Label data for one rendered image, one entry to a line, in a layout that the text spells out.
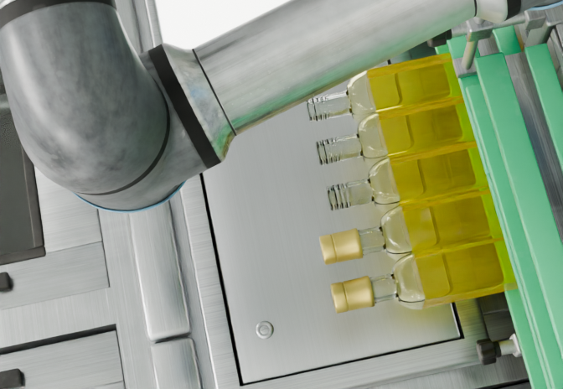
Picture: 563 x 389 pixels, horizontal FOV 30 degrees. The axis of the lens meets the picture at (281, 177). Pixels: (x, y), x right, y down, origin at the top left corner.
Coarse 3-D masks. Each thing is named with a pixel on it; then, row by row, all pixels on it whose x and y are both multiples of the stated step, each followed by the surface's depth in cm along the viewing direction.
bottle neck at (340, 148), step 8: (344, 136) 123; (352, 136) 123; (320, 144) 123; (328, 144) 123; (336, 144) 123; (344, 144) 123; (352, 144) 123; (320, 152) 122; (328, 152) 122; (336, 152) 122; (344, 152) 123; (352, 152) 123; (320, 160) 123; (328, 160) 123; (336, 160) 123
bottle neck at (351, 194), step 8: (344, 184) 121; (352, 184) 121; (360, 184) 121; (368, 184) 121; (328, 192) 121; (336, 192) 121; (344, 192) 121; (352, 192) 120; (360, 192) 121; (368, 192) 121; (328, 200) 123; (336, 200) 121; (344, 200) 121; (352, 200) 121; (360, 200) 121; (368, 200) 121; (336, 208) 121
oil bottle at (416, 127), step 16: (448, 96) 123; (384, 112) 122; (400, 112) 122; (416, 112) 122; (432, 112) 122; (448, 112) 122; (464, 112) 122; (368, 128) 122; (384, 128) 121; (400, 128) 121; (416, 128) 121; (432, 128) 121; (448, 128) 121; (464, 128) 121; (368, 144) 121; (384, 144) 121; (400, 144) 121; (416, 144) 121; (432, 144) 121; (368, 160) 123
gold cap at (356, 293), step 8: (352, 280) 118; (360, 280) 117; (368, 280) 117; (336, 288) 117; (344, 288) 117; (352, 288) 117; (360, 288) 116; (368, 288) 116; (336, 296) 116; (344, 296) 116; (352, 296) 116; (360, 296) 116; (368, 296) 116; (336, 304) 116; (344, 304) 116; (352, 304) 117; (360, 304) 117; (368, 304) 117; (336, 312) 117
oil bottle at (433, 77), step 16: (400, 64) 124; (416, 64) 124; (432, 64) 124; (448, 64) 124; (352, 80) 125; (368, 80) 124; (384, 80) 124; (400, 80) 124; (416, 80) 124; (432, 80) 124; (448, 80) 123; (352, 96) 124; (368, 96) 123; (384, 96) 123; (400, 96) 123; (416, 96) 123; (432, 96) 123; (352, 112) 125; (368, 112) 123
